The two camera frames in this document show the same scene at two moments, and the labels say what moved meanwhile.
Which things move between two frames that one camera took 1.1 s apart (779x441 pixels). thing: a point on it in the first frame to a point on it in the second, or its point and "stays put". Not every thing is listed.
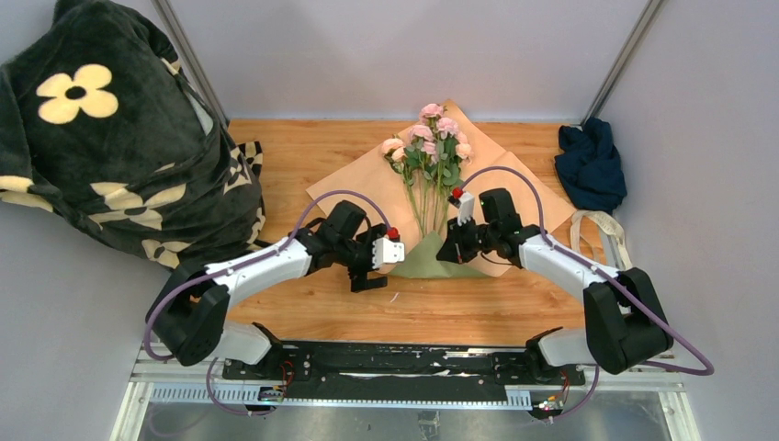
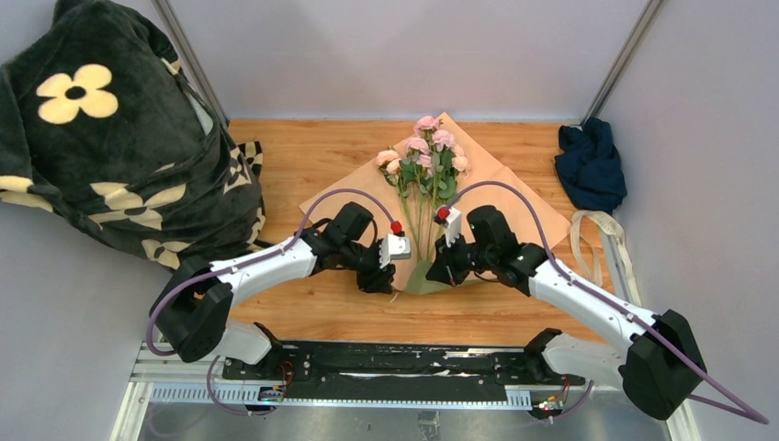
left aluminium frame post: [170, 26] stays put
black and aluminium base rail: [409, 374] stays put
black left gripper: [359, 277] stays put
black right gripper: [455, 249] to [445, 256]
